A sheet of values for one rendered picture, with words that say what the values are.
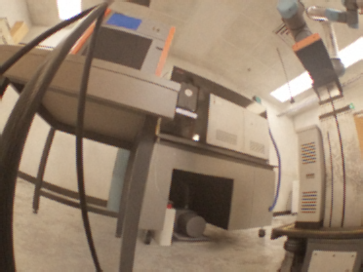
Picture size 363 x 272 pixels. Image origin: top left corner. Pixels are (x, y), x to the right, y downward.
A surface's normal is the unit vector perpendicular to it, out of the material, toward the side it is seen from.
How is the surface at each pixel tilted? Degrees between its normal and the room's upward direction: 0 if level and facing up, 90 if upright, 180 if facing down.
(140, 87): 90
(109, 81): 90
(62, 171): 90
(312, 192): 90
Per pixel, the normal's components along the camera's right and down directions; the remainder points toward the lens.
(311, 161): -0.86, -0.29
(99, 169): 0.37, -0.26
